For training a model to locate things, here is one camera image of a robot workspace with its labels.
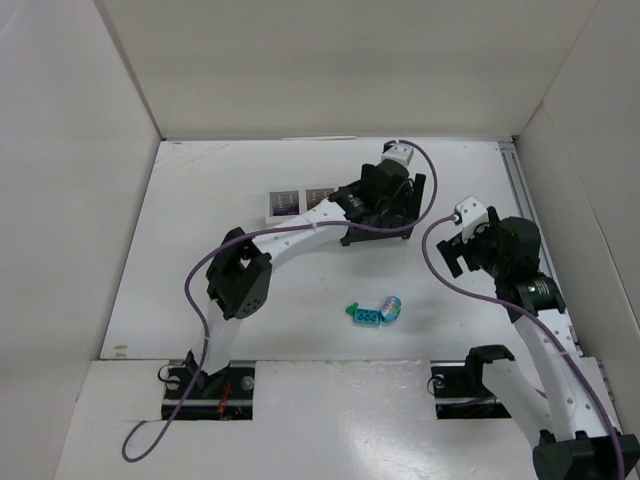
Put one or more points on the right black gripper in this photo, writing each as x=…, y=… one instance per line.
x=460, y=248

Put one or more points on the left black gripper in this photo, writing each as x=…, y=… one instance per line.
x=409, y=206

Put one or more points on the purple lego brick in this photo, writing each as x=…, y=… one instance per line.
x=285, y=212

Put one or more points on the cyan printed round lego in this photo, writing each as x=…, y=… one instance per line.
x=391, y=309

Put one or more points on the small green lego piece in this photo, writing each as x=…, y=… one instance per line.
x=351, y=309

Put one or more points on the cyan lego brick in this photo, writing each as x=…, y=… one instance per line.
x=367, y=317

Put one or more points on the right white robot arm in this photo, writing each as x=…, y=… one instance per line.
x=566, y=424

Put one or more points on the black double container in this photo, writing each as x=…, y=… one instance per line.
x=357, y=233

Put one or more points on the white double container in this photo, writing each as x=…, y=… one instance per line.
x=304, y=199

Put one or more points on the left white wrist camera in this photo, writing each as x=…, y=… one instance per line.
x=398, y=152

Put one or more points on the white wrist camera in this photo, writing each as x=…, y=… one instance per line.
x=398, y=152
x=472, y=216

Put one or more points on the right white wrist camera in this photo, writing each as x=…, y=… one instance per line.
x=472, y=216

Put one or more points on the aluminium rail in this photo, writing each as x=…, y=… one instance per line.
x=525, y=208

